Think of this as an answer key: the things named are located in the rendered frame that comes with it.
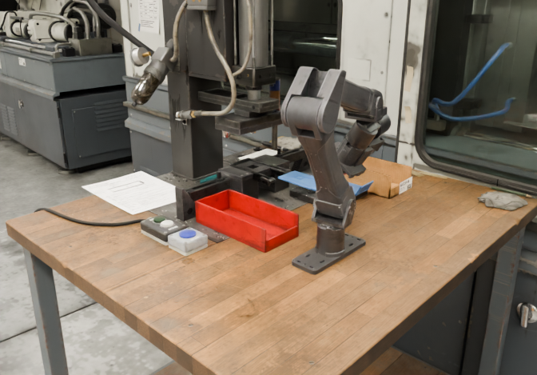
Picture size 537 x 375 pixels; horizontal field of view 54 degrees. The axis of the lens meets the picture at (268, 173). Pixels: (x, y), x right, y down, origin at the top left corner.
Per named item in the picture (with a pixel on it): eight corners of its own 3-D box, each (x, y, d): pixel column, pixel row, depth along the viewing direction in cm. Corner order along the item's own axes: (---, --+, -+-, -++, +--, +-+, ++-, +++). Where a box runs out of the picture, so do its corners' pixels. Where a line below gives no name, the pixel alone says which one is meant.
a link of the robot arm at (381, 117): (362, 129, 134) (363, 83, 129) (394, 134, 129) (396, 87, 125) (341, 143, 125) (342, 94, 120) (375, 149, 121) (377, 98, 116)
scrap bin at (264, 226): (264, 253, 120) (264, 229, 118) (195, 221, 136) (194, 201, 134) (298, 236, 128) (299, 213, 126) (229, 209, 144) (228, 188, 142)
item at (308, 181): (322, 193, 131) (323, 182, 130) (277, 177, 141) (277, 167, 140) (339, 186, 136) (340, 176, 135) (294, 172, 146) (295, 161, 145)
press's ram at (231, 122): (242, 146, 140) (240, 31, 130) (182, 129, 157) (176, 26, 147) (287, 133, 152) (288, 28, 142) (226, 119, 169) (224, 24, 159)
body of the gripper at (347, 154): (336, 146, 133) (350, 125, 129) (363, 174, 129) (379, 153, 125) (320, 151, 129) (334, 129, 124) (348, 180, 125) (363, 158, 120)
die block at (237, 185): (242, 205, 147) (241, 180, 144) (218, 196, 153) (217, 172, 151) (289, 187, 160) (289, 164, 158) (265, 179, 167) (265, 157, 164)
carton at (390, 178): (389, 201, 151) (391, 176, 149) (320, 181, 168) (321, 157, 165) (411, 190, 160) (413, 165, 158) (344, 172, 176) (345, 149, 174)
